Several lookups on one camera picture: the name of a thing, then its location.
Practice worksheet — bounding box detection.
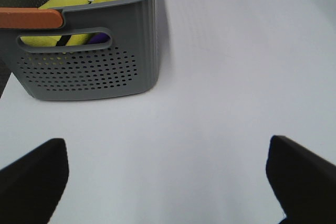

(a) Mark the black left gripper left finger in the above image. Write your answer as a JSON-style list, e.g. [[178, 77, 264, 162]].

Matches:
[[1, 138, 69, 223]]

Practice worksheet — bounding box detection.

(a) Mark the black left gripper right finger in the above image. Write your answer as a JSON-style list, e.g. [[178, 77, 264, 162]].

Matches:
[[266, 135, 335, 223]]

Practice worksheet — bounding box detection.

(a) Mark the grey perforated plastic basket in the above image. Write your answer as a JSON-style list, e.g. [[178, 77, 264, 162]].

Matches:
[[1, 0, 159, 101]]

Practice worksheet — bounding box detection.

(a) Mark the orange wooden basket handle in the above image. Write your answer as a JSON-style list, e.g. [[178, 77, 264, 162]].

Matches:
[[1, 7, 64, 29]]

